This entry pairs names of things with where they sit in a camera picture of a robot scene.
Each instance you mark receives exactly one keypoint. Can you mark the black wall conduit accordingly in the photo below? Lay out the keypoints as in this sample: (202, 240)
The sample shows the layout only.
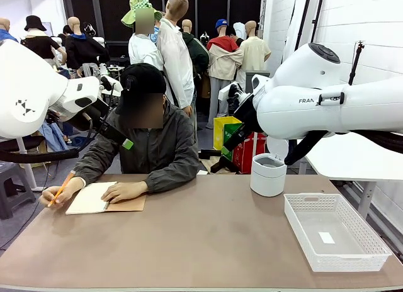
(305, 21)

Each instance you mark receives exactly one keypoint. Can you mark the blue cloth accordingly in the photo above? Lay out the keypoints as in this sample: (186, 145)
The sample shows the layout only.
(55, 136)

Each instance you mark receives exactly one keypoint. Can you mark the black baseball cap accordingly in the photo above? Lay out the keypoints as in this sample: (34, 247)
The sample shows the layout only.
(143, 87)

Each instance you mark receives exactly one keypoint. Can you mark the white table stand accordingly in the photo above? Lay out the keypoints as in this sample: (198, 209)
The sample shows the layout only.
(26, 166)

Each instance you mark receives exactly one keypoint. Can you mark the blue cap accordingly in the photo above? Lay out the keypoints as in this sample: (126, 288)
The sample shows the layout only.
(221, 23)

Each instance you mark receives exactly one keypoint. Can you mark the short mannequin white shirt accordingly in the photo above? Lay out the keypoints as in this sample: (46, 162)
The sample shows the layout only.
(143, 53)

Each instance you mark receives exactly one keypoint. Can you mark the white round trash can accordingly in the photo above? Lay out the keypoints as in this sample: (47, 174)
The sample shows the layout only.
(267, 182)

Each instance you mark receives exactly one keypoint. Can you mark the left forearm grey sleeve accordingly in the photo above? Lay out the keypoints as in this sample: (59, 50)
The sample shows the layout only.
(176, 177)

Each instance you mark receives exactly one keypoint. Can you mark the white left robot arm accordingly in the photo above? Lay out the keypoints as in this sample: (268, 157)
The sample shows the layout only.
(28, 84)

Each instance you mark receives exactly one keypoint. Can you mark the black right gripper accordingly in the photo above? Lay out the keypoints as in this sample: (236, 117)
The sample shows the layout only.
(248, 115)

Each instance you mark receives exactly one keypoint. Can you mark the person's left hand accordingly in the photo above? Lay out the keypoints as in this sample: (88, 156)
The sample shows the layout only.
(126, 191)

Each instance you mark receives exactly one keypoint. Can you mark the grey plastic stool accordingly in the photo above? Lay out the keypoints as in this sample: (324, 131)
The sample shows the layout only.
(12, 175)

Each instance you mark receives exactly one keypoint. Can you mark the person's right hand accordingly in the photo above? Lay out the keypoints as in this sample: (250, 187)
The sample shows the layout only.
(58, 194)

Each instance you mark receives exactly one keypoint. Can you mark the mannequin black hoodie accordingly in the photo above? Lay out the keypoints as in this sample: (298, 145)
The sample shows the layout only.
(83, 51)

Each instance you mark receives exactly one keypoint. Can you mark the spiral notebook brown cover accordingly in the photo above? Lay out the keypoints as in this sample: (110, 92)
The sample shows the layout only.
(88, 200)

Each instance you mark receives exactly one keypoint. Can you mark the orange pencil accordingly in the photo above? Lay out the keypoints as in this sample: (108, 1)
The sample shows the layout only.
(65, 184)

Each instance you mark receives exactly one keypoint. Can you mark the yellow recycling bag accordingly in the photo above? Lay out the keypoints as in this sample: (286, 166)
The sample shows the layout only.
(220, 131)

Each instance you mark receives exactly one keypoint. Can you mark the large white table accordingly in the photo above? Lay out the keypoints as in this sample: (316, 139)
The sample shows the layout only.
(346, 169)

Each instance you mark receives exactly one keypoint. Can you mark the mannequin red beige jacket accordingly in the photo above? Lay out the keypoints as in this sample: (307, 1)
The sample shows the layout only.
(223, 62)

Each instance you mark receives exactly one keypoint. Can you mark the seated person grey jacket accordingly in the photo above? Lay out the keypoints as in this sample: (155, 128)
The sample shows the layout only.
(157, 147)

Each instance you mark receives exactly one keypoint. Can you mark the mannequin dark green jacket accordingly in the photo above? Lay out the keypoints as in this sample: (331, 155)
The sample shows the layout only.
(198, 56)

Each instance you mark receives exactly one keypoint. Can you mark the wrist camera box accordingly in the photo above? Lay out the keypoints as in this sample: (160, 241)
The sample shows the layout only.
(225, 92)
(115, 84)

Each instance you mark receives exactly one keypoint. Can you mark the white torso form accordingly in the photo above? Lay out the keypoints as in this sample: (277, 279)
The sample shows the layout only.
(240, 29)

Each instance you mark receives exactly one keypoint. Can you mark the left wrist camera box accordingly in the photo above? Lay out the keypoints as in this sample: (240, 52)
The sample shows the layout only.
(115, 84)

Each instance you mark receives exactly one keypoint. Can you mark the cardboard sheet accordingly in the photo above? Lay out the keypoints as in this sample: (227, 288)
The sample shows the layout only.
(207, 164)

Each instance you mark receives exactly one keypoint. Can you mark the tall mannequin white shirt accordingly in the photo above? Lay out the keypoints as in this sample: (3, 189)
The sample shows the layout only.
(176, 62)

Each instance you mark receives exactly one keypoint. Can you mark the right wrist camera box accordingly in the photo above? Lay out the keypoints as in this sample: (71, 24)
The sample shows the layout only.
(225, 92)

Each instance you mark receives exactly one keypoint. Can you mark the black bucket hat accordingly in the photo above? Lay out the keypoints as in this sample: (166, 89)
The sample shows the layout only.
(34, 23)

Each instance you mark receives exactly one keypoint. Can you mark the green recycling bag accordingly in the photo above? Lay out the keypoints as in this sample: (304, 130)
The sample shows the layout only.
(228, 133)

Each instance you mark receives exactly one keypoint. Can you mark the mannequin blue shirt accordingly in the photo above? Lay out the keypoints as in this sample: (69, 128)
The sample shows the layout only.
(6, 35)

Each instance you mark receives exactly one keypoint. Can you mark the green checked sun hat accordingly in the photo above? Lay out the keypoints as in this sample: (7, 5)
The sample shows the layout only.
(138, 4)

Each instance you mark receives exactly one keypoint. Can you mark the mannequin cream shirt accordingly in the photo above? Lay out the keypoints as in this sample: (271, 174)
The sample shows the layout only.
(255, 53)

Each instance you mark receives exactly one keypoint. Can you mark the white label sticker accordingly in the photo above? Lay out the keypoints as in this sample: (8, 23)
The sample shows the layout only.
(326, 238)

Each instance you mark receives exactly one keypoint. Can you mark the small device on cap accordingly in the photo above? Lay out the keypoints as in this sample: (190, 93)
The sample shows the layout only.
(130, 84)

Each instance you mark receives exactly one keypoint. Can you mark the black tripod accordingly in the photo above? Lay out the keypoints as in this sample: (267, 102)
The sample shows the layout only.
(360, 47)

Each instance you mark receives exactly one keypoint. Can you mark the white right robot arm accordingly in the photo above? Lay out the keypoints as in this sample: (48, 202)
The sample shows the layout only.
(299, 115)

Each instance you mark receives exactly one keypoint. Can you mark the mannequin black top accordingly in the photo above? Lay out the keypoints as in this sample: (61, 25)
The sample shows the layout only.
(39, 45)

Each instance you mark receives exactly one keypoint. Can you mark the white perforated plastic basket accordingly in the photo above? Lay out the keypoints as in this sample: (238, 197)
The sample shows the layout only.
(346, 263)

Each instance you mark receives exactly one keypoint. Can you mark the right forearm grey sleeve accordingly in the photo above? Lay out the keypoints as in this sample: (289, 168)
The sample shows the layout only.
(89, 167)

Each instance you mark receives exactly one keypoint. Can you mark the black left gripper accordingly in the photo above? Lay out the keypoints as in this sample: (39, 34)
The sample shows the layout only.
(93, 117)

